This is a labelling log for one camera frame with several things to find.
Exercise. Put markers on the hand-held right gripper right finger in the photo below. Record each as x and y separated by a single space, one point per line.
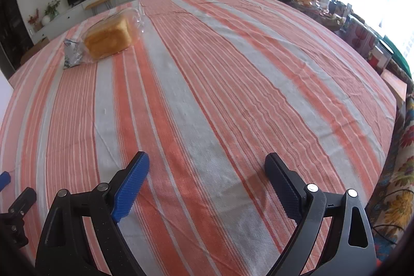
284 188

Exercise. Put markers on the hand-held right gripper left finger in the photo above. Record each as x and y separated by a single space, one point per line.
131 188

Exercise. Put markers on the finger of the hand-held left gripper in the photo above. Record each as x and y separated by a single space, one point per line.
4 180
24 201

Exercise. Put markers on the bread loaf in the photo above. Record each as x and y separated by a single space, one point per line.
106 36

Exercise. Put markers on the floral patterned cloth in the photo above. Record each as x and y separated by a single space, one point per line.
397 182

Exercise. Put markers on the orange striped tablecloth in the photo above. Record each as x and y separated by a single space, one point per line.
210 101

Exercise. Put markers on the brown cardboard box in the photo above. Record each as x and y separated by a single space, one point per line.
35 48

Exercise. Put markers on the brown wooden box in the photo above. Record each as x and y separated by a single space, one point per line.
394 85

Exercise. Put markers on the black display cabinet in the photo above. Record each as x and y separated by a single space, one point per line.
13 23

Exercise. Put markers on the red flowers in vase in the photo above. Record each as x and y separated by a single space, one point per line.
35 20

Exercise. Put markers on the row of assorted goods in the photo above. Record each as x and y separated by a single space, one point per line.
355 33

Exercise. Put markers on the potted plant in white pot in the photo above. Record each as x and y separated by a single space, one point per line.
51 9

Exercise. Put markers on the wooden stool with black legs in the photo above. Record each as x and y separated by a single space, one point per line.
98 1

